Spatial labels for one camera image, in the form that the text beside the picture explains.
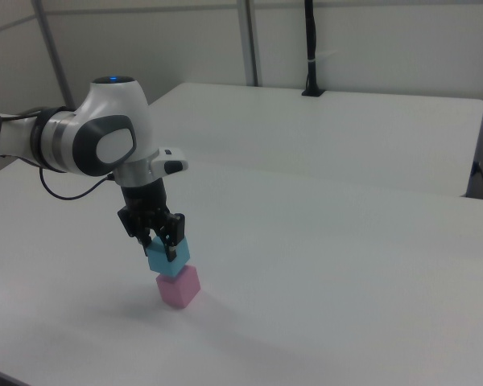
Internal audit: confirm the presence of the blue foam cube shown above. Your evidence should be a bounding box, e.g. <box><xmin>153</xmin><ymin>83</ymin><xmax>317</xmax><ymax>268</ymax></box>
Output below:
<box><xmin>146</xmin><ymin>235</ymin><xmax>192</xmax><ymax>278</ymax></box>

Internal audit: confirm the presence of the white side table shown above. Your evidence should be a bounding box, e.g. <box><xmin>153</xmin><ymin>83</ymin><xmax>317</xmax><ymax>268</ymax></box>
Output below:
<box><xmin>146</xmin><ymin>82</ymin><xmax>483</xmax><ymax>198</ymax></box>

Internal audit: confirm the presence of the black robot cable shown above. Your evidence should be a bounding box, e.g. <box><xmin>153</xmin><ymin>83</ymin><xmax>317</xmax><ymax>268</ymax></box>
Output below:
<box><xmin>39</xmin><ymin>166</ymin><xmax>114</xmax><ymax>201</ymax></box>

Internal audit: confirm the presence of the black camera stand pole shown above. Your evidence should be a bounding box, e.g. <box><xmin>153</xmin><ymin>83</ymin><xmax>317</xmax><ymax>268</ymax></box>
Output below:
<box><xmin>300</xmin><ymin>0</ymin><xmax>328</xmax><ymax>98</ymax></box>

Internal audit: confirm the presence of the pink foam cube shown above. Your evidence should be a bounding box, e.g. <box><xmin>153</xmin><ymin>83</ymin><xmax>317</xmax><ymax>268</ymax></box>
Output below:
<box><xmin>155</xmin><ymin>264</ymin><xmax>202</xmax><ymax>310</ymax></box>

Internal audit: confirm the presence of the grey partition post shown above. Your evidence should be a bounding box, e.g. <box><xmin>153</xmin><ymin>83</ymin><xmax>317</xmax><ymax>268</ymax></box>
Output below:
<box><xmin>238</xmin><ymin>0</ymin><xmax>263</xmax><ymax>87</ymax></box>
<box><xmin>31</xmin><ymin>0</ymin><xmax>76</xmax><ymax>108</ymax></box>

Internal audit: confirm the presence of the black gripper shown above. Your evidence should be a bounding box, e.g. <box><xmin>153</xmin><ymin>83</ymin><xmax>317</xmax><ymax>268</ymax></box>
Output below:
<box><xmin>117</xmin><ymin>179</ymin><xmax>187</xmax><ymax>263</ymax></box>

